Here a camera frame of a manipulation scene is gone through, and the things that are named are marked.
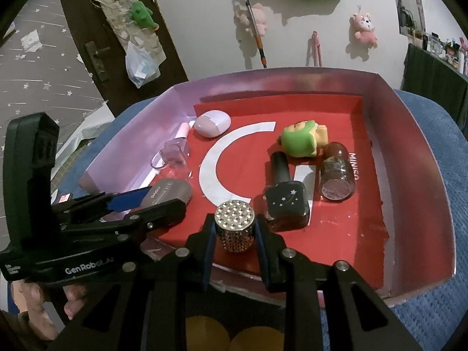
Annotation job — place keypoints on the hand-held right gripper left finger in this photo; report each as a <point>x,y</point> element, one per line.
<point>208,253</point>

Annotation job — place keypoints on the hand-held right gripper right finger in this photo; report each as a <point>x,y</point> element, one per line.
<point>261,253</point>

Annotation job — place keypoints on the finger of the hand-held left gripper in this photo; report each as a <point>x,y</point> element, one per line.
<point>128,199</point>
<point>161,212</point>

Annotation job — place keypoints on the grey compact case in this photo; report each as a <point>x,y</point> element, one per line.
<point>166,193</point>

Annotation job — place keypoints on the silver studded cap bottle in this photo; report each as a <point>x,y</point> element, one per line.
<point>234,223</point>

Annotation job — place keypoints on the black nail polish bottle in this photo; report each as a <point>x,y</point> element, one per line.
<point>287,199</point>

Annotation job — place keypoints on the purple nail polish bottle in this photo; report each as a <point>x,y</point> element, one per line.
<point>183,131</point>

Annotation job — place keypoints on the glass bottle with brown cap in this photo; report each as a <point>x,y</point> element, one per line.
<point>336,179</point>

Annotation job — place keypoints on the pink and red cardboard box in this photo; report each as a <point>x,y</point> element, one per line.
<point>402,153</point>

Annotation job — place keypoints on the person's left hand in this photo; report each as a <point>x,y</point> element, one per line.
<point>33,307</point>

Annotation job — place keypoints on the white paper sheet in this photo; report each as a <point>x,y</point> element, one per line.
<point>91,124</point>

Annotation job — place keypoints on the yellow round sponge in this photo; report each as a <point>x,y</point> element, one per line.
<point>256,340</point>
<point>206,334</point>

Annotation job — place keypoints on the green frog squishy toy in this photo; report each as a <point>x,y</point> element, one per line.
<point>301,139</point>

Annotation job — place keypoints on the clear plastic bag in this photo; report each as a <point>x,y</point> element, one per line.
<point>140,65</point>

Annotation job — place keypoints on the dark brown door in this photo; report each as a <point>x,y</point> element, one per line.
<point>172,44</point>

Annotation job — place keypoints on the green plush toy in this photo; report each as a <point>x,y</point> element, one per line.
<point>142,14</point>

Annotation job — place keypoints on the pale pink plush toy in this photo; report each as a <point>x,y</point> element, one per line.
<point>260,16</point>

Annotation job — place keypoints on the dark green cloth table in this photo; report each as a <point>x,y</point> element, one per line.
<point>435,80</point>

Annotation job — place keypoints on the pink bear plush toy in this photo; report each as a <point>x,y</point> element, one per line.
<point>365,29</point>

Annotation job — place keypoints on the row of small bottles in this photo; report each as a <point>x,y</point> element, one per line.
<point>449,51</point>

